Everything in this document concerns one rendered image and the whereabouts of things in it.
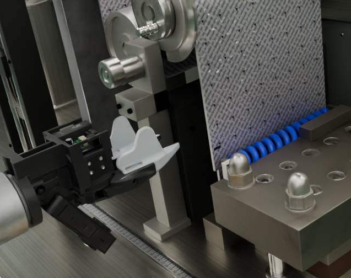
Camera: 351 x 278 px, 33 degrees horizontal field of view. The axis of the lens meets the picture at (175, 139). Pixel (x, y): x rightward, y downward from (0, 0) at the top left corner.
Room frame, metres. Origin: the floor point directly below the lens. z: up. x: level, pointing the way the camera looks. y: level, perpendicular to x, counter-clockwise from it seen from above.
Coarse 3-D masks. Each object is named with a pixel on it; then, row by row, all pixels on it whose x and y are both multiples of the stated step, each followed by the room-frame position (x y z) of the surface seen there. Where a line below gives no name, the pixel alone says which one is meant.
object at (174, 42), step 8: (176, 0) 0.75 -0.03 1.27; (176, 8) 0.75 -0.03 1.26; (184, 8) 0.74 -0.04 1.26; (176, 16) 0.75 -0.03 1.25; (184, 16) 0.74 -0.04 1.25; (176, 24) 0.76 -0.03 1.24; (184, 24) 0.74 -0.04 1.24; (176, 32) 0.76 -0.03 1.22; (184, 32) 0.75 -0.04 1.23; (160, 40) 0.80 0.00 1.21; (168, 40) 0.78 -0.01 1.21; (176, 40) 0.76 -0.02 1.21; (160, 48) 0.80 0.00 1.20; (168, 48) 0.78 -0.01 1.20; (176, 48) 0.77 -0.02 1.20
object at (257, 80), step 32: (256, 32) 0.80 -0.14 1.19; (288, 32) 0.83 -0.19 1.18; (320, 32) 0.86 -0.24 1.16; (224, 64) 0.76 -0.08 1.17; (256, 64) 0.79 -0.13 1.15; (288, 64) 0.83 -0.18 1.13; (320, 64) 0.86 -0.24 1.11; (224, 96) 0.76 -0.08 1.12; (256, 96) 0.79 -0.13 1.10; (288, 96) 0.82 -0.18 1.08; (320, 96) 0.86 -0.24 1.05; (224, 128) 0.76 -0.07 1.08; (256, 128) 0.79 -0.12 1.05
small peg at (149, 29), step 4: (148, 24) 0.76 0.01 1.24; (152, 24) 0.77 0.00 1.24; (140, 28) 0.76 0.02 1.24; (144, 28) 0.76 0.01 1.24; (148, 28) 0.76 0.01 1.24; (152, 28) 0.76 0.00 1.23; (156, 28) 0.76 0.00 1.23; (136, 32) 0.76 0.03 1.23; (140, 32) 0.75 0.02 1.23; (144, 32) 0.75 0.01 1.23; (148, 32) 0.76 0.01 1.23; (152, 32) 0.76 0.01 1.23; (156, 32) 0.77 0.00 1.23; (140, 36) 0.75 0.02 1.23
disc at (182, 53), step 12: (132, 0) 0.85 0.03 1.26; (192, 0) 0.73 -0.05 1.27; (192, 12) 0.73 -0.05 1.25; (192, 24) 0.73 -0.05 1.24; (144, 36) 0.84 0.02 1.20; (192, 36) 0.74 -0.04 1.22; (180, 48) 0.76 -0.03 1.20; (192, 48) 0.74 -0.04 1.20; (168, 60) 0.79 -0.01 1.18; (180, 60) 0.77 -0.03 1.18
